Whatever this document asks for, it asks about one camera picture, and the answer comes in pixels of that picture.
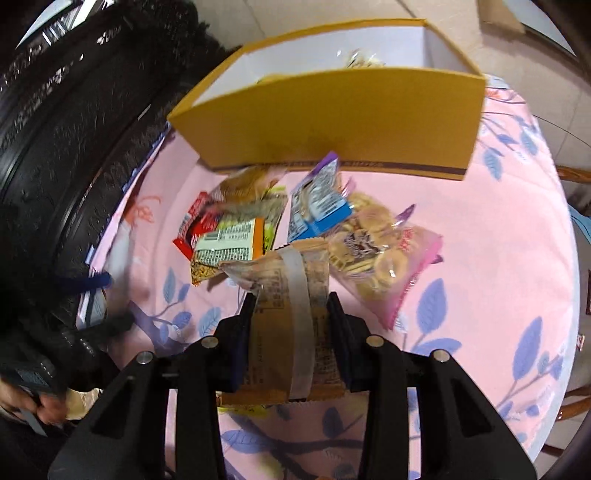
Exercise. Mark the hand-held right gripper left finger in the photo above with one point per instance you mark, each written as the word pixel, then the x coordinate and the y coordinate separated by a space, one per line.
pixel 241 350

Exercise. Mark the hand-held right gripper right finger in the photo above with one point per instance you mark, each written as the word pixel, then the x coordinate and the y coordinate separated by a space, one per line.
pixel 342 355

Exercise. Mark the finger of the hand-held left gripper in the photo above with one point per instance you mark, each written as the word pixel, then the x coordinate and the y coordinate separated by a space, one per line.
pixel 115 325
pixel 90 280

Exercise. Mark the brown taped snack packet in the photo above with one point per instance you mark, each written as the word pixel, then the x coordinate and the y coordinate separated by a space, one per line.
pixel 272 323

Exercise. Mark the yellow cardboard box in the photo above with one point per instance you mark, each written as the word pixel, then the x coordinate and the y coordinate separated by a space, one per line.
pixel 323 120

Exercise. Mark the person's left hand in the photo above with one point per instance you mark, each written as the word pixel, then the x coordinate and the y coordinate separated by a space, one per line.
pixel 27 406

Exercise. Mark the orange white label packet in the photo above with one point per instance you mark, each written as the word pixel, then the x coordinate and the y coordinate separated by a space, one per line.
pixel 226 244

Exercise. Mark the red snack packet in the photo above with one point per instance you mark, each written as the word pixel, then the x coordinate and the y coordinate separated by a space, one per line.
pixel 189 230

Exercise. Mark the yellow green snack packet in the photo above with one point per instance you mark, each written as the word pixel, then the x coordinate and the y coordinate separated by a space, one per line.
pixel 274 217

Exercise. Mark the blue purple snack packet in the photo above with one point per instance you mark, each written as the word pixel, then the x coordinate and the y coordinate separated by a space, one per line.
pixel 318 203

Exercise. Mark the brown bread packet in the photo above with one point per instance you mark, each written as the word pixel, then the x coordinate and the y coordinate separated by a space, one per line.
pixel 249 184

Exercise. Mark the pink floral tablecloth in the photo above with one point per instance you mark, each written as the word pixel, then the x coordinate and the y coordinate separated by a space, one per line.
pixel 485 258

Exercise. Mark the clear snack packet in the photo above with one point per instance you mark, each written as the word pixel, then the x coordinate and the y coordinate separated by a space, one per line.
pixel 362 59

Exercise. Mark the brown cardboard piece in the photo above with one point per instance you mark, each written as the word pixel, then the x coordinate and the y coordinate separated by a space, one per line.
pixel 498 14

